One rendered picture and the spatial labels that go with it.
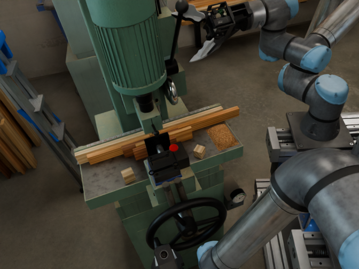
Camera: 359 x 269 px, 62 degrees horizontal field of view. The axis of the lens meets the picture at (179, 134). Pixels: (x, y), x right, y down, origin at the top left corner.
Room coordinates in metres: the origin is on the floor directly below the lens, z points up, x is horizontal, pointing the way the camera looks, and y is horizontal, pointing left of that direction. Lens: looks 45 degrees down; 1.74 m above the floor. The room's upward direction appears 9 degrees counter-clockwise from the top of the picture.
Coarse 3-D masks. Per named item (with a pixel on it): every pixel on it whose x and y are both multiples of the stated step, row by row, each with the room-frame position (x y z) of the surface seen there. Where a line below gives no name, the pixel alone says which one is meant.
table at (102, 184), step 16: (208, 128) 0.85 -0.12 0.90; (192, 144) 0.78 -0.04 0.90; (208, 144) 0.76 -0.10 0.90; (240, 144) 0.74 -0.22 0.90; (112, 160) 0.76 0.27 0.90; (128, 160) 0.74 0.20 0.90; (192, 160) 0.70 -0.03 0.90; (208, 160) 0.70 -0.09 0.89; (224, 160) 0.71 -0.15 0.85; (96, 176) 0.69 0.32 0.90; (112, 176) 0.68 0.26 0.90; (144, 176) 0.66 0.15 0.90; (96, 192) 0.62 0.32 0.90; (112, 192) 0.61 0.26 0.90; (128, 192) 0.62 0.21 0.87; (192, 192) 0.58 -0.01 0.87; (160, 208) 0.55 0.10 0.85
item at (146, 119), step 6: (138, 108) 0.83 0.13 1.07; (156, 108) 0.82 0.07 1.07; (138, 114) 0.80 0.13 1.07; (144, 114) 0.79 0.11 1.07; (150, 114) 0.79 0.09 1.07; (156, 114) 0.79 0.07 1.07; (144, 120) 0.77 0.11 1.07; (150, 120) 0.77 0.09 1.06; (156, 120) 0.78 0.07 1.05; (144, 126) 0.77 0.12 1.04; (150, 126) 0.77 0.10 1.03; (156, 126) 0.77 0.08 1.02; (162, 126) 0.78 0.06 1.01; (144, 132) 0.77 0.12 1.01; (150, 132) 0.77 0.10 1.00
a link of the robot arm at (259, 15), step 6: (258, 0) 0.83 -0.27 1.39; (252, 6) 0.80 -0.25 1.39; (258, 6) 0.80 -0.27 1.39; (258, 12) 0.79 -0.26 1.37; (264, 12) 0.79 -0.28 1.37; (252, 18) 0.79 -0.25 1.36; (258, 18) 0.78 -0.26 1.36; (264, 18) 0.79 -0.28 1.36; (252, 24) 0.78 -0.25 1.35; (258, 24) 0.79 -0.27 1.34
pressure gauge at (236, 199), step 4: (240, 188) 0.69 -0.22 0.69; (232, 192) 0.68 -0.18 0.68; (236, 192) 0.67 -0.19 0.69; (240, 192) 0.67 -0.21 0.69; (244, 192) 0.67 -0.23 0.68; (232, 196) 0.66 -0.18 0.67; (236, 196) 0.65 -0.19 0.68; (240, 196) 0.66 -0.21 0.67; (244, 196) 0.67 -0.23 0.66; (232, 200) 0.66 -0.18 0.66; (236, 200) 0.66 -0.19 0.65; (240, 200) 0.66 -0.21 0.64
